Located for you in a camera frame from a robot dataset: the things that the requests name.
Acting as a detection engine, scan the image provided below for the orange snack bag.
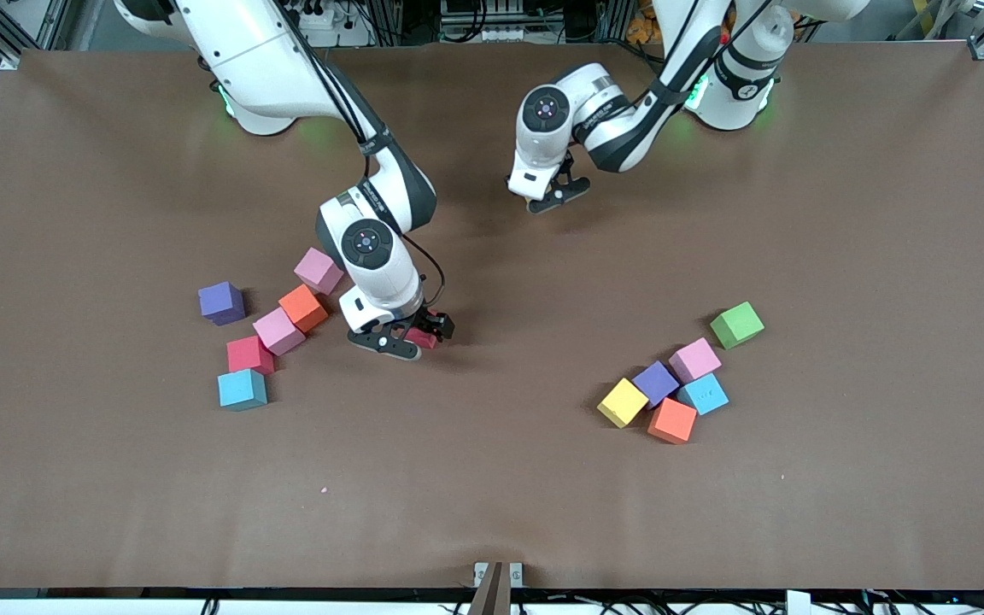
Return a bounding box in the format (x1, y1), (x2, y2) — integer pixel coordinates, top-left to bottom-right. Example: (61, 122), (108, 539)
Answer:
(626, 0), (664, 45)

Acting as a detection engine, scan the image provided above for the orange foam cube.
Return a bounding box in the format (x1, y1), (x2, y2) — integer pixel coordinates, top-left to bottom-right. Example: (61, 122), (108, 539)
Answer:
(278, 284), (330, 334)
(647, 397), (699, 446)

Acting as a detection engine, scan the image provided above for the blue foam cube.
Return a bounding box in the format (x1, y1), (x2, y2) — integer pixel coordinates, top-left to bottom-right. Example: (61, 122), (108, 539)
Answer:
(217, 368), (269, 413)
(678, 372), (729, 417)

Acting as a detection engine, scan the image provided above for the metal table edge bracket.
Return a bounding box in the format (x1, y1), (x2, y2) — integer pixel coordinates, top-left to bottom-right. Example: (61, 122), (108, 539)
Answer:
(468, 561), (524, 615)

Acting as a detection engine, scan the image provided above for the white power strip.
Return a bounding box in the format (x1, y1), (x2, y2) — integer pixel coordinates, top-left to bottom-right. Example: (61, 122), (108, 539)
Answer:
(296, 0), (373, 49)

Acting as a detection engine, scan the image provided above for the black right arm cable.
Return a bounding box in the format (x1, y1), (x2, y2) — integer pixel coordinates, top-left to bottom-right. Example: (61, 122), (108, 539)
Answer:
(274, 0), (448, 313)

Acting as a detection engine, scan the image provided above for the pink foam cube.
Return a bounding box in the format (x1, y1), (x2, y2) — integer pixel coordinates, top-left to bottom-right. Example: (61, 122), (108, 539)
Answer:
(252, 307), (307, 357)
(293, 247), (345, 296)
(668, 337), (723, 384)

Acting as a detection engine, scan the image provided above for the green foam cube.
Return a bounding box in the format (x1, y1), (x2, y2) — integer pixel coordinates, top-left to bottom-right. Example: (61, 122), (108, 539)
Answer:
(709, 301), (765, 350)

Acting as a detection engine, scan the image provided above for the purple foam cube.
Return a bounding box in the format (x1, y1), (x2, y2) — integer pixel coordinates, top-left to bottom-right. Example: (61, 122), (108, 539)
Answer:
(631, 360), (681, 409)
(197, 281), (247, 327)

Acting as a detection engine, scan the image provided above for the brown table cover sheet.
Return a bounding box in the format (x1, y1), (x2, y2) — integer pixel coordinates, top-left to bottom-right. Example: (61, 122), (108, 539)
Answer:
(0, 40), (984, 592)

